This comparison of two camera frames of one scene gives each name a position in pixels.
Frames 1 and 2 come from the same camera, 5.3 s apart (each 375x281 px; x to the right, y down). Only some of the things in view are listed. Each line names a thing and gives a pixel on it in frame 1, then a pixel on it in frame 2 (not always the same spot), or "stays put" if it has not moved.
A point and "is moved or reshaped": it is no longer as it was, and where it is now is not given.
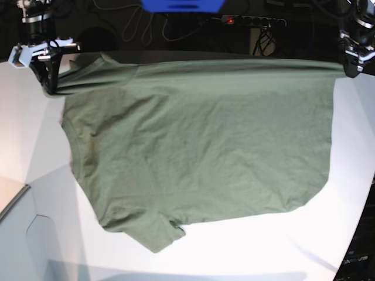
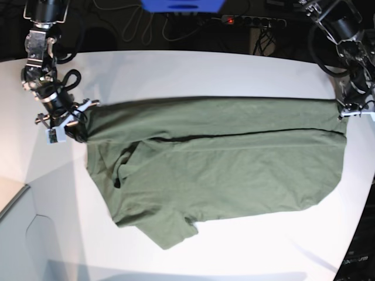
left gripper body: (42, 29) to (59, 106)
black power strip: (265, 21) stays put
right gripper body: (358, 42) to (348, 95)
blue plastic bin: (182, 6) stays put
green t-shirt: (157, 145) is moved or reshaped
